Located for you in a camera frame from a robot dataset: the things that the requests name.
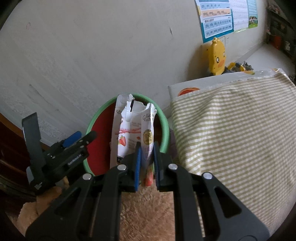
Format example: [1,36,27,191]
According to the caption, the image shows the beige fluffy rug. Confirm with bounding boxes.
[17,183,204,241]

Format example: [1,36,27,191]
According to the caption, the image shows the green striped tablecloth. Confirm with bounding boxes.
[170,72,296,235]

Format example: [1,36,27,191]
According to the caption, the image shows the yellow duck toy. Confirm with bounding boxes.
[206,37,226,76]

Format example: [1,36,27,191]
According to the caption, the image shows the dark shelf unit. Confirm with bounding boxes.
[265,6,296,56]

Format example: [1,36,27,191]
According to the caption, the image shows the white chart wall poster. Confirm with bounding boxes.
[229,0,250,32]

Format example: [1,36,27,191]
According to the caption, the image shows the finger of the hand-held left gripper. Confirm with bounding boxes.
[77,130,98,149]
[62,131,82,149]

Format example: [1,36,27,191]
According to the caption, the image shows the red box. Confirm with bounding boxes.
[271,34,282,49]

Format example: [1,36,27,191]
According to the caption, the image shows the brown wooden cabinet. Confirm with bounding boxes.
[0,112,31,202]

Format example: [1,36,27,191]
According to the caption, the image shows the yellow blue toy vehicle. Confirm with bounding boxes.
[223,61,255,76]

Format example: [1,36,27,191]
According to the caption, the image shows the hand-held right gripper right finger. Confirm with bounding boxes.
[153,141,271,241]

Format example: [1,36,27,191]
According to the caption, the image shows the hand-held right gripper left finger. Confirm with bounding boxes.
[25,141,142,241]

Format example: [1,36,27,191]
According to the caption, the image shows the green-bordered chart wall poster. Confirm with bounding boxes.
[246,0,258,29]

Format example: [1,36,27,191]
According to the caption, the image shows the green-rimmed red bin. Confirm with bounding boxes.
[83,92,171,177]

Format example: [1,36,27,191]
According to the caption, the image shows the white strawberry packet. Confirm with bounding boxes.
[109,93,158,187]

